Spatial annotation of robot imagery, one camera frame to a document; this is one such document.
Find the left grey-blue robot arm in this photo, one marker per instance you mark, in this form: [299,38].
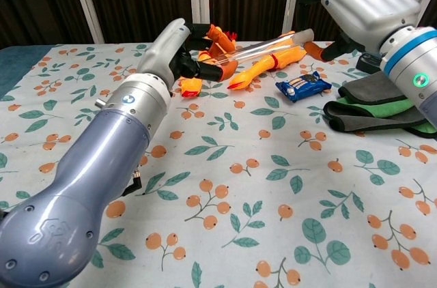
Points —
[102,151]

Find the blue snack packet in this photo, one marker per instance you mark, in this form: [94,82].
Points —
[302,86]

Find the clear plastic tube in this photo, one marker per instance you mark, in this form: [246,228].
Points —
[259,49]

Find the floral leaf print tablecloth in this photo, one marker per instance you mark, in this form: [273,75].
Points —
[256,182]

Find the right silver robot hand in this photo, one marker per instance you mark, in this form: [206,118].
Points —
[365,1]

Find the dark blue table mat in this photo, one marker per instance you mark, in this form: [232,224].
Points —
[17,62]

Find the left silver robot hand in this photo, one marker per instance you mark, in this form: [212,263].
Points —
[160,56]

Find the short orange rubber chicken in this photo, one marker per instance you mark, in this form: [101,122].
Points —
[263,66]

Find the dark grey folded cloth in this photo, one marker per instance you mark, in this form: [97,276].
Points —
[372,88]

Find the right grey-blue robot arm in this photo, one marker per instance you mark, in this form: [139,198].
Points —
[413,69]

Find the grey and green folded cloth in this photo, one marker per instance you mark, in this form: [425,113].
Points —
[368,117]

